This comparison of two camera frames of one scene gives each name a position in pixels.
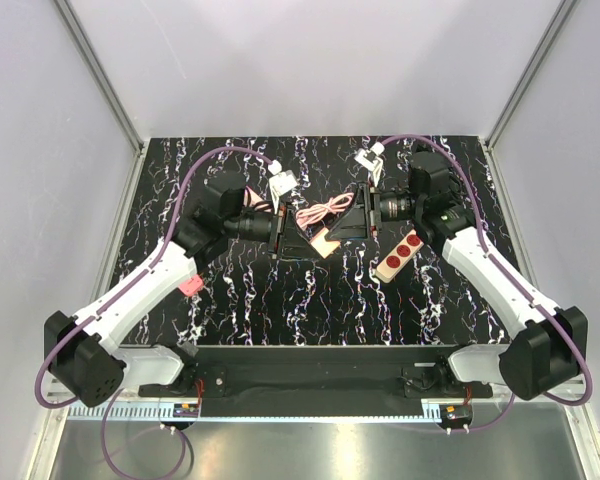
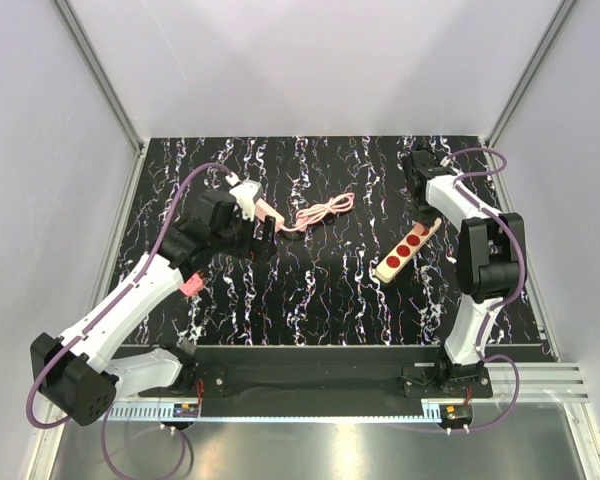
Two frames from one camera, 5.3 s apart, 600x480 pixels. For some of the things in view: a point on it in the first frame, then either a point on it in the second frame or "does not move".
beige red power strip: [399, 257] does not move
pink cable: [312, 213] does not move
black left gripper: [296, 244] → [252, 246]
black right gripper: [354, 223] → [429, 219]
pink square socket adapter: [192, 286] does not move
